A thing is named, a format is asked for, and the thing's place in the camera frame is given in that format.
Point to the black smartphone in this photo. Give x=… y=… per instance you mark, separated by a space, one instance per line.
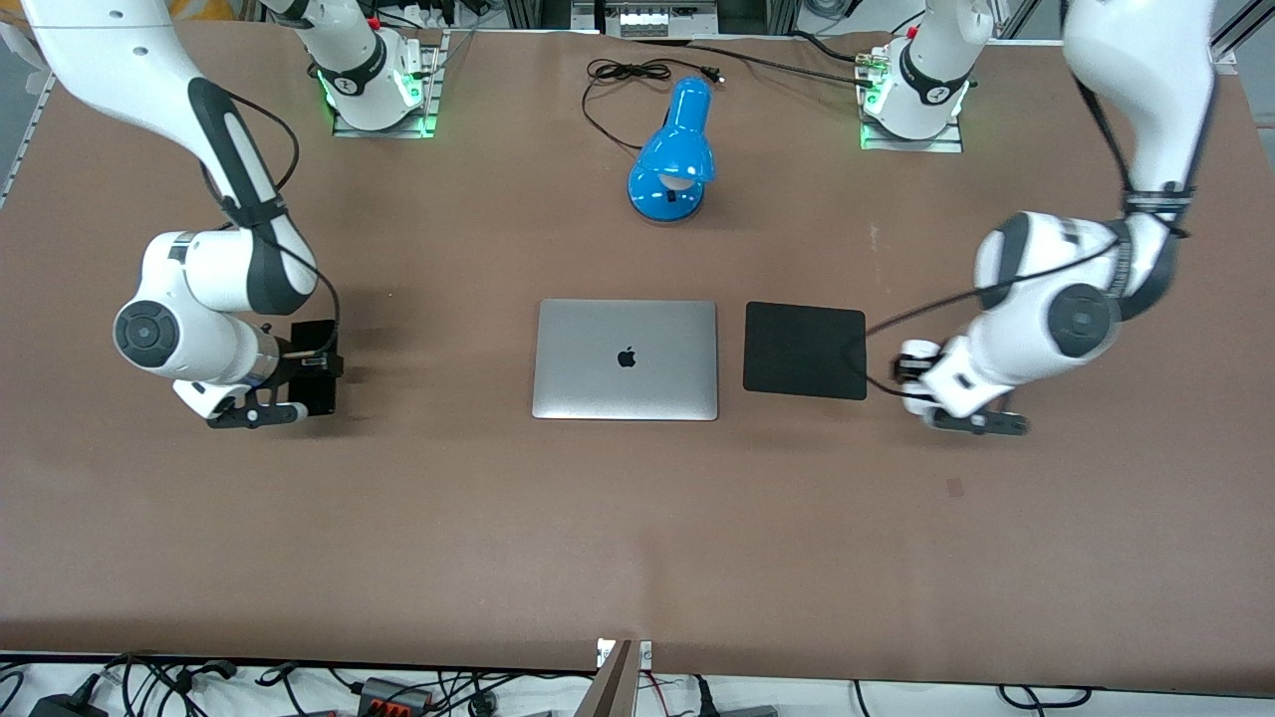
x=314 y=334

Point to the aluminium corner bracket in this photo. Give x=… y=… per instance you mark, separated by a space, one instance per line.
x=1228 y=58

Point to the small metal table bracket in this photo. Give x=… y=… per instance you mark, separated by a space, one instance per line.
x=644 y=652

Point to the tapered grey metal post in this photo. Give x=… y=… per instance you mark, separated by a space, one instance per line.
x=610 y=692

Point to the grey connector box red plugs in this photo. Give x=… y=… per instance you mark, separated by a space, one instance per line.
x=393 y=695

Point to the blue desk lamp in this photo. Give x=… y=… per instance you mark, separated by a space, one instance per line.
x=677 y=149

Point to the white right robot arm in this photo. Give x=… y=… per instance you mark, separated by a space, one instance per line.
x=120 y=50

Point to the black power adapter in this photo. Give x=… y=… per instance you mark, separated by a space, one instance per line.
x=70 y=707

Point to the silver laptop with apple logo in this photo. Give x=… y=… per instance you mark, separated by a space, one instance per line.
x=625 y=383

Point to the black mouse pad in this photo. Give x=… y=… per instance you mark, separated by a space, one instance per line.
x=805 y=351

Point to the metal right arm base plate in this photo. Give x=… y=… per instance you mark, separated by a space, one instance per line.
x=430 y=90

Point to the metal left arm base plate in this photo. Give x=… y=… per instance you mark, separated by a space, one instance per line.
x=946 y=144

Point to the white power strip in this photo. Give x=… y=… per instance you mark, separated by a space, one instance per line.
x=657 y=20

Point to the aluminium frame posts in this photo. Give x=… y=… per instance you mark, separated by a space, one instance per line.
x=548 y=12

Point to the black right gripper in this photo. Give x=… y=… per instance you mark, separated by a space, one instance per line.
x=312 y=370

